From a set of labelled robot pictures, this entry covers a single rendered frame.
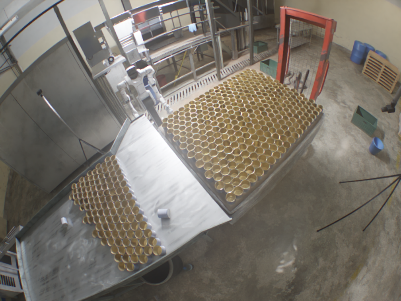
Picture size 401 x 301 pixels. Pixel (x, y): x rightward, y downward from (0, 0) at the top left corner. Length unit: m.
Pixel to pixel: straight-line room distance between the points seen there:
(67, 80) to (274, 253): 3.89
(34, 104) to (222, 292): 3.88
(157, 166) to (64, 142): 2.43
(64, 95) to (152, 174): 2.20
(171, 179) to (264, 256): 1.55
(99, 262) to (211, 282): 1.36
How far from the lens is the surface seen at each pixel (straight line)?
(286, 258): 2.37
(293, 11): 1.93
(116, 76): 3.41
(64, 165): 3.91
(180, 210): 1.27
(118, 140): 1.90
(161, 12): 3.62
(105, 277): 1.56
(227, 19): 5.16
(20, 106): 3.33
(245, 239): 2.27
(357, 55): 8.18
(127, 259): 1.39
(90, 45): 2.69
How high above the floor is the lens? 2.25
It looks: 53 degrees down
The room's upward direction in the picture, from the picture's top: 17 degrees counter-clockwise
